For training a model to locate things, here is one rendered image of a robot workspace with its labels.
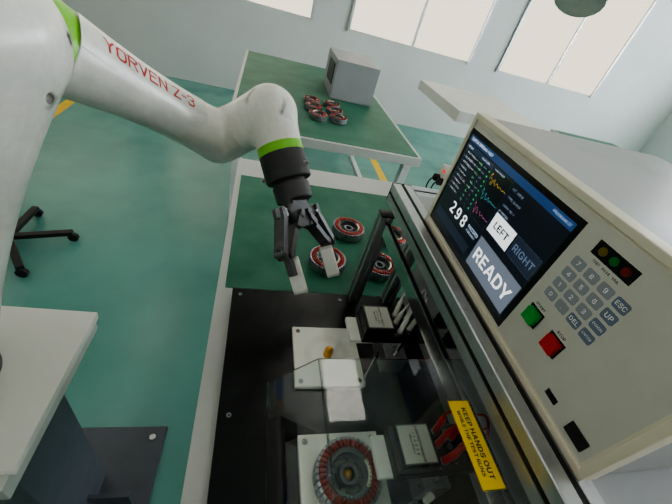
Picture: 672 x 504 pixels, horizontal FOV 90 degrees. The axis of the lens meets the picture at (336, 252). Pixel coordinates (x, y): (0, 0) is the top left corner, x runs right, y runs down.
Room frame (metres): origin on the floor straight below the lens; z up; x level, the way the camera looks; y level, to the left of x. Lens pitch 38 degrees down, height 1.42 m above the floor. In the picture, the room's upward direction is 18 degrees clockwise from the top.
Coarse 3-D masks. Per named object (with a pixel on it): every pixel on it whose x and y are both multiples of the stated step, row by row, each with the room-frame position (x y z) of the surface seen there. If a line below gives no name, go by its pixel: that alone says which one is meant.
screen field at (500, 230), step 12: (492, 228) 0.43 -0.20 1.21; (504, 228) 0.41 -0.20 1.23; (504, 240) 0.40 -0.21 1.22; (516, 240) 0.39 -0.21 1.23; (516, 252) 0.38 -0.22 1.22; (528, 252) 0.36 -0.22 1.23; (516, 264) 0.37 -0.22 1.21; (528, 264) 0.35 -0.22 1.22; (540, 264) 0.34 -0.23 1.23; (528, 276) 0.34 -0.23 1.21
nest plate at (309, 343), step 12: (300, 336) 0.49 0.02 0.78; (312, 336) 0.50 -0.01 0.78; (324, 336) 0.51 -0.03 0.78; (336, 336) 0.52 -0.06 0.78; (300, 348) 0.45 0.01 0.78; (312, 348) 0.46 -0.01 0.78; (324, 348) 0.47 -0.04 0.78; (336, 348) 0.48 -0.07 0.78; (348, 348) 0.49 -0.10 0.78; (300, 360) 0.43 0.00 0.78; (312, 360) 0.43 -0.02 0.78
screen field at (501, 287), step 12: (480, 240) 0.44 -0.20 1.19; (480, 252) 0.42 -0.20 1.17; (492, 252) 0.41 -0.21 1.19; (468, 264) 0.43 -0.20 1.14; (480, 264) 0.41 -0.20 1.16; (492, 264) 0.39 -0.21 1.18; (480, 276) 0.40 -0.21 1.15; (492, 276) 0.38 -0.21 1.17; (504, 276) 0.37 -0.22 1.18; (492, 288) 0.37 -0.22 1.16; (504, 288) 0.36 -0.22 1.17; (516, 288) 0.34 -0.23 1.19; (492, 300) 0.36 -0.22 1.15; (504, 300) 0.35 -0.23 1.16
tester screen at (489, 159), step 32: (480, 160) 0.52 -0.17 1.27; (448, 192) 0.55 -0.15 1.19; (480, 192) 0.49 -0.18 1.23; (512, 192) 0.43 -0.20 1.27; (480, 224) 0.45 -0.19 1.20; (512, 224) 0.41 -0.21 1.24; (544, 224) 0.37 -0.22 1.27; (576, 224) 0.34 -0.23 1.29; (544, 256) 0.34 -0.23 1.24; (480, 288) 0.39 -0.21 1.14
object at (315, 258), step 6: (318, 246) 0.82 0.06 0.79; (312, 252) 0.79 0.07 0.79; (318, 252) 0.80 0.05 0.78; (336, 252) 0.82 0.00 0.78; (312, 258) 0.76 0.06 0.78; (318, 258) 0.77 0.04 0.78; (336, 258) 0.81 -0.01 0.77; (342, 258) 0.80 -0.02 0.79; (312, 264) 0.75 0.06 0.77; (318, 264) 0.75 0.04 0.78; (342, 264) 0.78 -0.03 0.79; (318, 270) 0.74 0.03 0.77; (324, 270) 0.74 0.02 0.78; (342, 270) 0.78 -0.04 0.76
